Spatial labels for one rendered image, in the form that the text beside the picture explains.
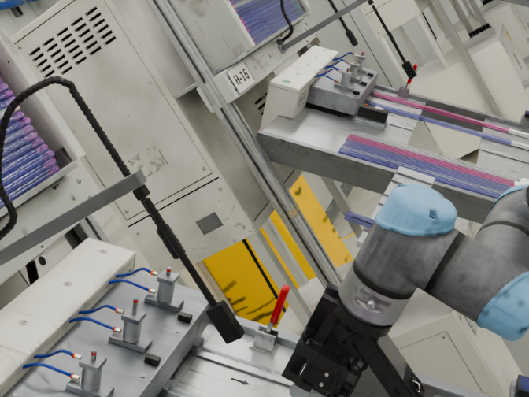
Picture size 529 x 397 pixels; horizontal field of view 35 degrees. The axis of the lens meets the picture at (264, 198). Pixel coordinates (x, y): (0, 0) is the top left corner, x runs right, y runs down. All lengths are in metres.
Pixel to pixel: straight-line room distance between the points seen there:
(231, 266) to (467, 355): 2.39
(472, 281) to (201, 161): 1.24
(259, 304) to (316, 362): 3.41
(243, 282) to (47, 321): 3.30
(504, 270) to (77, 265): 0.60
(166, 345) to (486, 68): 4.54
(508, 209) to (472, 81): 4.52
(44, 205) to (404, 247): 0.55
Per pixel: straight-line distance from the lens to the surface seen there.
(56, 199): 1.25
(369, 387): 1.25
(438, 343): 2.10
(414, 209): 0.87
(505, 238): 0.94
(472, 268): 0.89
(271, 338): 1.21
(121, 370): 1.05
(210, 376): 1.16
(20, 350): 1.04
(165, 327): 1.14
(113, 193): 0.91
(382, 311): 0.93
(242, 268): 4.32
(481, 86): 5.47
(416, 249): 0.89
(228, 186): 2.04
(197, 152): 2.04
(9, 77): 1.31
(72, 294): 1.15
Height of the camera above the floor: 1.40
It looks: 9 degrees down
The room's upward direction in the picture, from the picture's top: 32 degrees counter-clockwise
